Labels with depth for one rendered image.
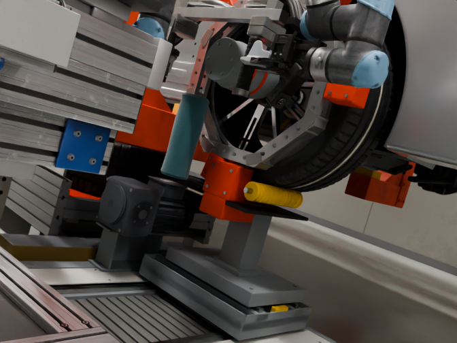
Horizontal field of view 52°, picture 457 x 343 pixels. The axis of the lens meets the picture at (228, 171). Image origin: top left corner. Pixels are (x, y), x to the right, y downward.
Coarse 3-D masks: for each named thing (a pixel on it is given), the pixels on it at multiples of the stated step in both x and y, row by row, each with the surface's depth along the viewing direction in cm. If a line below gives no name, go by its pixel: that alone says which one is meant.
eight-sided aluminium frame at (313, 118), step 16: (240, 0) 153; (304, 0) 135; (208, 32) 160; (224, 32) 161; (208, 48) 160; (192, 80) 162; (208, 80) 164; (320, 96) 127; (208, 112) 161; (320, 112) 128; (208, 128) 156; (288, 128) 133; (304, 128) 129; (320, 128) 130; (208, 144) 152; (224, 144) 154; (272, 144) 136; (288, 144) 133; (240, 160) 143; (256, 160) 138; (272, 160) 140
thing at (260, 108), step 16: (240, 32) 162; (288, 32) 167; (224, 96) 171; (224, 112) 169; (240, 112) 161; (256, 112) 155; (272, 112) 151; (304, 112) 143; (224, 128) 165; (240, 128) 173; (256, 128) 155; (240, 144) 157; (256, 144) 175
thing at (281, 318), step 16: (144, 256) 168; (160, 256) 171; (144, 272) 167; (160, 272) 161; (176, 272) 157; (160, 288) 160; (176, 288) 155; (192, 288) 150; (208, 288) 153; (192, 304) 149; (208, 304) 145; (224, 304) 141; (240, 304) 144; (288, 304) 158; (304, 304) 163; (208, 320) 144; (224, 320) 140; (240, 320) 136; (256, 320) 140; (272, 320) 146; (288, 320) 153; (304, 320) 160; (240, 336) 136; (256, 336) 142
